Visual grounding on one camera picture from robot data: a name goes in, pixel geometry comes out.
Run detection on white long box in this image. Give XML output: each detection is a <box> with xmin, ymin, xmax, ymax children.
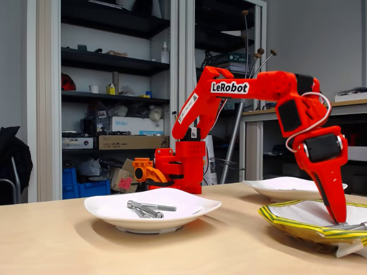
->
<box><xmin>347</xmin><ymin>146</ymin><xmax>367</xmax><ymax>162</ymax></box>

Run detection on yellow black striped paper plate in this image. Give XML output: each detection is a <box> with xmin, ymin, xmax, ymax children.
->
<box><xmin>257</xmin><ymin>199</ymin><xmax>367</xmax><ymax>248</ymax></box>

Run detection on white square ceramic plate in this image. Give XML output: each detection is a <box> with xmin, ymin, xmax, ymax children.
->
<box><xmin>242</xmin><ymin>176</ymin><xmax>348</xmax><ymax>203</ymax></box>
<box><xmin>84</xmin><ymin>187</ymin><xmax>223</xmax><ymax>234</ymax></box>

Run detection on wooden top side counter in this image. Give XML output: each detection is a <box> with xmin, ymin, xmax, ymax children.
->
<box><xmin>239</xmin><ymin>99</ymin><xmax>367</xmax><ymax>184</ymax></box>

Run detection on white crumpled paper sheet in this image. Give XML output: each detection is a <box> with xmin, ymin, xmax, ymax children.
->
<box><xmin>334</xmin><ymin>238</ymin><xmax>367</xmax><ymax>258</ymax></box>

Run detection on white flat box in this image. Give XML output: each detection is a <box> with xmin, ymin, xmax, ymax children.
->
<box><xmin>334</xmin><ymin>87</ymin><xmax>367</xmax><ymax>103</ymax></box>

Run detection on grey coat stand wooden knobs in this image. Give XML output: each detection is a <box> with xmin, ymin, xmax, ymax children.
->
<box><xmin>219</xmin><ymin>10</ymin><xmax>278</xmax><ymax>184</ymax></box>

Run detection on stack of papers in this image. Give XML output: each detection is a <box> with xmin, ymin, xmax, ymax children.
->
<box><xmin>223</xmin><ymin>62</ymin><xmax>248</xmax><ymax>73</ymax></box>

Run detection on green cardboard box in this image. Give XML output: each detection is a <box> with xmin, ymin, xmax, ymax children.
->
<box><xmin>213</xmin><ymin>52</ymin><xmax>249</xmax><ymax>64</ymax></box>

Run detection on black flexible tripod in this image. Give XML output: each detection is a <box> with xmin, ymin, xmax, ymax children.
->
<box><xmin>204</xmin><ymin>50</ymin><xmax>218</xmax><ymax>68</ymax></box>

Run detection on white plush toy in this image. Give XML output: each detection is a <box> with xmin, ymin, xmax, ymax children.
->
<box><xmin>148</xmin><ymin>104</ymin><xmax>165</xmax><ymax>121</ymax></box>

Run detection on orange printed part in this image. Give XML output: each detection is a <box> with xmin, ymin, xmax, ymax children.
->
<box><xmin>131</xmin><ymin>157</ymin><xmax>170</xmax><ymax>187</ymax></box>

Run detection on grey open shelf cabinet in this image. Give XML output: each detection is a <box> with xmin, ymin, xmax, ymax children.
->
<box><xmin>27</xmin><ymin>0</ymin><xmax>180</xmax><ymax>203</ymax></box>
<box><xmin>177</xmin><ymin>0</ymin><xmax>267</xmax><ymax>186</ymax></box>

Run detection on white plastic bottle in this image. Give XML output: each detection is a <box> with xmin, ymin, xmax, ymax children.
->
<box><xmin>161</xmin><ymin>41</ymin><xmax>170</xmax><ymax>64</ymax></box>

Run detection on white Weller box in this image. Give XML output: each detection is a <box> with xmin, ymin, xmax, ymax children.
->
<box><xmin>111</xmin><ymin>116</ymin><xmax>165</xmax><ymax>136</ymax></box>

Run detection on long brown cardboard box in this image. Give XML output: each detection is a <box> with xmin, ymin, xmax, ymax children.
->
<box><xmin>98</xmin><ymin>135</ymin><xmax>170</xmax><ymax>150</ymax></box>

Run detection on cardboard box pink sticker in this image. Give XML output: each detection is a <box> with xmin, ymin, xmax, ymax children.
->
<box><xmin>110</xmin><ymin>158</ymin><xmax>140</xmax><ymax>193</ymax></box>

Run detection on large blue plastic crate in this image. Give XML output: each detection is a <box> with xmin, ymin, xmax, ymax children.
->
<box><xmin>62</xmin><ymin>179</ymin><xmax>111</xmax><ymax>201</ymax></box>

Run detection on flat printed box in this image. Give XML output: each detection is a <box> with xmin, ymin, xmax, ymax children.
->
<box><xmin>62</xmin><ymin>137</ymin><xmax>94</xmax><ymax>150</ymax></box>

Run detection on small blue plastic crate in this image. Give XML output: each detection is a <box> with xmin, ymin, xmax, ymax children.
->
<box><xmin>62</xmin><ymin>167</ymin><xmax>78</xmax><ymax>186</ymax></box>

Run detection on red helmet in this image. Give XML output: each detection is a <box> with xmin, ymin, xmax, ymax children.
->
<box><xmin>61</xmin><ymin>73</ymin><xmax>77</xmax><ymax>92</ymax></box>

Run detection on grey metal chair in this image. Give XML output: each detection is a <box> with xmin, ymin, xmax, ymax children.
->
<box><xmin>0</xmin><ymin>156</ymin><xmax>22</xmax><ymax>205</ymax></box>

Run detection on black jacket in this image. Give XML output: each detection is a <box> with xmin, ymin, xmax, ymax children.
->
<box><xmin>0</xmin><ymin>125</ymin><xmax>34</xmax><ymax>195</ymax></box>

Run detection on white red servo cable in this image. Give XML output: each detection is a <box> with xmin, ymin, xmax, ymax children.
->
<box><xmin>286</xmin><ymin>91</ymin><xmax>333</xmax><ymax>152</ymax></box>

